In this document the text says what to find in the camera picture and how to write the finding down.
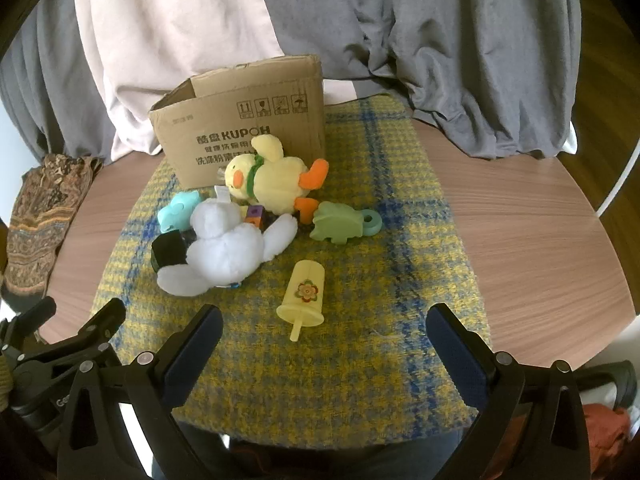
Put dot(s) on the yellow duck plush toy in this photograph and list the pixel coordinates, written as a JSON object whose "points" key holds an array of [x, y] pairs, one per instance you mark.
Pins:
{"points": [[280, 180]]}

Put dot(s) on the white plush toy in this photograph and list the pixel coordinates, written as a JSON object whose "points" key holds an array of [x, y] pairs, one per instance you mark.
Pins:
{"points": [[225, 250]]}

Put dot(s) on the white curved tube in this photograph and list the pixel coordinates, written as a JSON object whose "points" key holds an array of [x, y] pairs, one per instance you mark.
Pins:
{"points": [[617, 187]]}

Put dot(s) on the brown cardboard box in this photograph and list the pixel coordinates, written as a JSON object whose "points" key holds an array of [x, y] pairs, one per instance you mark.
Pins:
{"points": [[210, 115]]}

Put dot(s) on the pale pink curtain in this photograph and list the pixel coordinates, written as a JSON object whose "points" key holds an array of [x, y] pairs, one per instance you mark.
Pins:
{"points": [[175, 35]]}

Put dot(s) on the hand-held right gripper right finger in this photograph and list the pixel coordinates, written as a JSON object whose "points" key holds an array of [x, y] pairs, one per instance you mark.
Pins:
{"points": [[457, 355]]}

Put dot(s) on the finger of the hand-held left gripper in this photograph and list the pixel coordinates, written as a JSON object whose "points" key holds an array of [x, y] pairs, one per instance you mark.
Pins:
{"points": [[100, 327], [35, 317]]}

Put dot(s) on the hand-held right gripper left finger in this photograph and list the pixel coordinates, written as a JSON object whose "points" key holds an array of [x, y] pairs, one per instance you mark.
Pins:
{"points": [[192, 360]]}

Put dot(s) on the orange cloth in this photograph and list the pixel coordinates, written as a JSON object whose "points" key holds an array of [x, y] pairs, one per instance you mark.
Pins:
{"points": [[605, 430]]}

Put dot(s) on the green turtle toy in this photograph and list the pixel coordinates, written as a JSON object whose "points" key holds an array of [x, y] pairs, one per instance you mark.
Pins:
{"points": [[335, 222]]}

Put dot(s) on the teal plastic toy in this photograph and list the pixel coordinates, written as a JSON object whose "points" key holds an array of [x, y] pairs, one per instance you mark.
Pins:
{"points": [[175, 212]]}

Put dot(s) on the yellow blue plaid mat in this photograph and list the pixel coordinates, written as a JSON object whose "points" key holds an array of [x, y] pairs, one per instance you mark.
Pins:
{"points": [[350, 360]]}

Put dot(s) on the purple toy block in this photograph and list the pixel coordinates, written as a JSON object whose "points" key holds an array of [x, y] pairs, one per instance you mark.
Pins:
{"points": [[255, 214]]}

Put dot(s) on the patterned brown cushion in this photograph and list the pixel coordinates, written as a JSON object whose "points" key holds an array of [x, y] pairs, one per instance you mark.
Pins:
{"points": [[35, 225]]}

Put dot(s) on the yellow popsicle mould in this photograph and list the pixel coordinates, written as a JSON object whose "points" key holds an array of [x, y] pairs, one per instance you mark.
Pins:
{"points": [[302, 290]]}

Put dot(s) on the grey curtain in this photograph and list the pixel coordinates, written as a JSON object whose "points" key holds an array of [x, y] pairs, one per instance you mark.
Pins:
{"points": [[55, 85], [475, 60]]}

